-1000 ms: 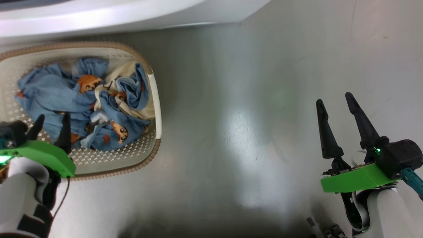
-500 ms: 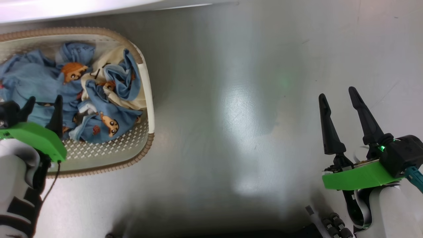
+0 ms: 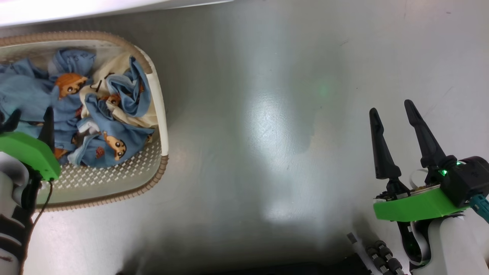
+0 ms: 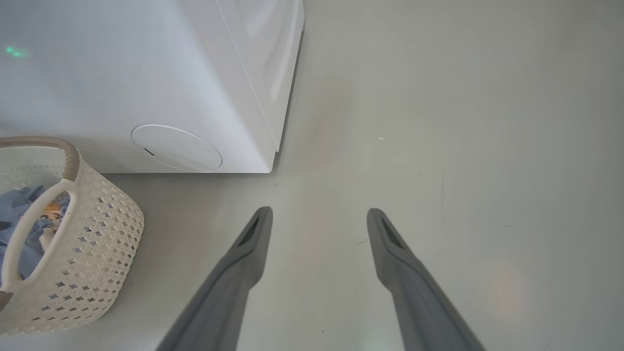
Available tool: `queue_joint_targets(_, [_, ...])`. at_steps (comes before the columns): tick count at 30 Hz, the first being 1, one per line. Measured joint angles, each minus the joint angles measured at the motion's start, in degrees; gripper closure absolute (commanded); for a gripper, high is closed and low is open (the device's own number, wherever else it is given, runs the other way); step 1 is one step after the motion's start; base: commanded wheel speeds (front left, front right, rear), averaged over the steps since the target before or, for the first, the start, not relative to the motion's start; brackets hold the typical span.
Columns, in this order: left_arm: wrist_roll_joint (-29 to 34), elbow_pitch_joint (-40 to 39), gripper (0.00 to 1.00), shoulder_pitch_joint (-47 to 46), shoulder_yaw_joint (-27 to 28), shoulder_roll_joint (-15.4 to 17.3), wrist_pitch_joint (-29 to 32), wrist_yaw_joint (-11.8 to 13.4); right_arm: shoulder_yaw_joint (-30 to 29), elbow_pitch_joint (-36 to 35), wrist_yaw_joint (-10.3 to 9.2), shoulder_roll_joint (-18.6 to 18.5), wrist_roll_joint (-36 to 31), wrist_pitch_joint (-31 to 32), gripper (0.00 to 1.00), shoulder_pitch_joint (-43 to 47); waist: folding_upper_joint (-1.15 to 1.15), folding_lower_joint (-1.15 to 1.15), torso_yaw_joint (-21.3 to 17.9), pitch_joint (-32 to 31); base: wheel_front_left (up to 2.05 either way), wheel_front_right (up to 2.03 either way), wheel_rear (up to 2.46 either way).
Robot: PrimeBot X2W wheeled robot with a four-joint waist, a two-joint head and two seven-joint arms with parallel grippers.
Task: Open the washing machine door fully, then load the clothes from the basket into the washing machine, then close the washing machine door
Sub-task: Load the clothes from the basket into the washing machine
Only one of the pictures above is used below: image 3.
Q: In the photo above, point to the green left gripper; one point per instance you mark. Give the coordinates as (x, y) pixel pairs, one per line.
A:
(30, 151)

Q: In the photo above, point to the cream perforated laundry basket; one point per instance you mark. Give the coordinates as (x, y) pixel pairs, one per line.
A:
(114, 183)

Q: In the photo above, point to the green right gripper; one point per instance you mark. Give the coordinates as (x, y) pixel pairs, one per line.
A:
(416, 206)

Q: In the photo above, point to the white front-loading washing machine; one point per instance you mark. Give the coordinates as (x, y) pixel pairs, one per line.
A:
(76, 9)

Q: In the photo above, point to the blue bear print garment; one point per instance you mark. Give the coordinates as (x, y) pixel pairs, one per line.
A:
(23, 91)

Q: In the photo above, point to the teal right camera connector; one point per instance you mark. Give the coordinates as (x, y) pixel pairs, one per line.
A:
(481, 206)

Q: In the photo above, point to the dark robot base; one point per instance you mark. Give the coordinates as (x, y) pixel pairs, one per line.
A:
(267, 267)

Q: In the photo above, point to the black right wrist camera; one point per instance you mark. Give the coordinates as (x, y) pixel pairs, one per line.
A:
(471, 179)

